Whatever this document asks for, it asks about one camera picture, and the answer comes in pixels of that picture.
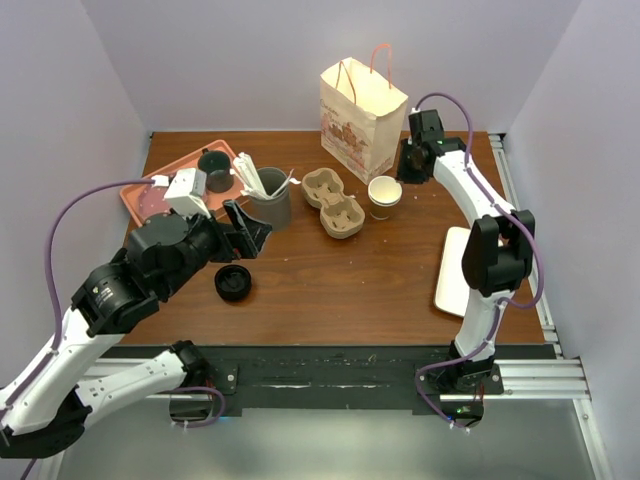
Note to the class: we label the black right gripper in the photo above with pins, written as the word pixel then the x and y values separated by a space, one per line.
pixel 404 174

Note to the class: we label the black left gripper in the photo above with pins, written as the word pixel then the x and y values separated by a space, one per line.
pixel 258 231

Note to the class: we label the brown paper coffee cup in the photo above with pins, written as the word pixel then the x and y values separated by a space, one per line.
pixel 384 193

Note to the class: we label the black plastic cup lid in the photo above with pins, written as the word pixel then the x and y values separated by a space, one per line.
pixel 233 283

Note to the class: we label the cream paper takeout bag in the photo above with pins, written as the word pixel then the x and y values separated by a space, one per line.
pixel 362 113

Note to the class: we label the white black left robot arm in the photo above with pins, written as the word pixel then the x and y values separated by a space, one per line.
pixel 49 405

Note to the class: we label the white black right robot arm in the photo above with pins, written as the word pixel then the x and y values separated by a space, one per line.
pixel 497 257

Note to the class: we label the grey cylindrical utensil holder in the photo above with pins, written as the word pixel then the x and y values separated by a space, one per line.
pixel 275 209

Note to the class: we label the dark green mug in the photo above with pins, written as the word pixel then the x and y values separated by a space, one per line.
pixel 216 165

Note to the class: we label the white plastic stirrer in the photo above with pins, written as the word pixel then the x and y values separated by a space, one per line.
pixel 289 180

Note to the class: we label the cardboard two-cup carrier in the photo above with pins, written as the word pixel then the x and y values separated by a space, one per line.
pixel 340 215

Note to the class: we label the pink polka dot plate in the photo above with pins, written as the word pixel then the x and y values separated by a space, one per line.
pixel 151 202

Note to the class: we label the white rectangular plate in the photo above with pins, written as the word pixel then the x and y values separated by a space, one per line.
pixel 452 291

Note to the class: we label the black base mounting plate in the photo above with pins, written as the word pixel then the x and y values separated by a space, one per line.
pixel 356 378

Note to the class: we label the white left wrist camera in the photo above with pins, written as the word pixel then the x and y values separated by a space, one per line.
pixel 185 191

